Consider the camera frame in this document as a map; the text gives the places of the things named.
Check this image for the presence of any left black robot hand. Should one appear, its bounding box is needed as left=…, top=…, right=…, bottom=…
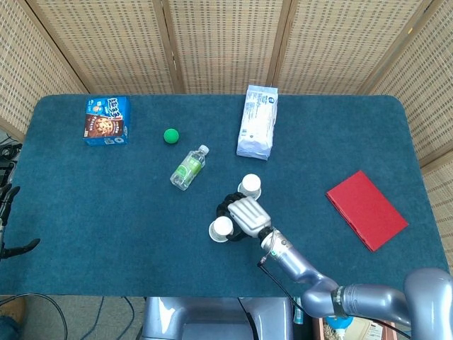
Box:
left=0, top=184, right=41, bottom=261

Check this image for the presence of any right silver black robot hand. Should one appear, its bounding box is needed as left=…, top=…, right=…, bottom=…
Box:
left=216, top=192, right=273, bottom=244

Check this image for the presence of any white paper cup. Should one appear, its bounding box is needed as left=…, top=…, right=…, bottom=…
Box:
left=239, top=173, right=263, bottom=199
left=208, top=215, right=235, bottom=244

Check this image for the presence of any brown leather shoe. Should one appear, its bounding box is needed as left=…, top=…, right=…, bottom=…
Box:
left=0, top=298, right=26, bottom=322

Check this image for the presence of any clear green-label water bottle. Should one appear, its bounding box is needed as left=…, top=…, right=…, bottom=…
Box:
left=169, top=144, right=210, bottom=191

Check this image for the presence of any white blue snack bag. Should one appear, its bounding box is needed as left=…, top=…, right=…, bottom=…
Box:
left=236, top=84, right=280, bottom=162

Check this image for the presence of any blue carpet table mat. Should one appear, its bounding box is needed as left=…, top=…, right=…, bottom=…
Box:
left=0, top=93, right=452, bottom=298

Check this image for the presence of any grey-blue robot torso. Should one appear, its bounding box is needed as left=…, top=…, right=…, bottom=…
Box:
left=141, top=296, right=294, bottom=340

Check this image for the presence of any teal plastic item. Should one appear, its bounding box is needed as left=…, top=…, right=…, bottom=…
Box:
left=293, top=297, right=306, bottom=325

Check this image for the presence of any red hardcover book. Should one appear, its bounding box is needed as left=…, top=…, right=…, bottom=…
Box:
left=326, top=169, right=410, bottom=253

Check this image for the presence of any brown wooden box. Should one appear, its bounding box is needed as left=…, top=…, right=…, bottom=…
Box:
left=311, top=317, right=411, bottom=340

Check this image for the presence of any blue white spray bottle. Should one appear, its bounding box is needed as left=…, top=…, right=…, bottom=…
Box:
left=325, top=314, right=355, bottom=337

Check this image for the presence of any blue chocolate cookie box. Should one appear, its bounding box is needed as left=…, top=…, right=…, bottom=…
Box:
left=83, top=96, right=132, bottom=147

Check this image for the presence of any beige cardboard piece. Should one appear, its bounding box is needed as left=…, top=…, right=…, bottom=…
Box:
left=350, top=317, right=372, bottom=340

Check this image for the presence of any black electronics with cables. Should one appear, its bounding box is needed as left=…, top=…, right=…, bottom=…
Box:
left=0, top=140, right=23, bottom=185

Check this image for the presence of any blue floor cable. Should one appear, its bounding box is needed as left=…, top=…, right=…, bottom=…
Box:
left=86, top=296, right=105, bottom=340

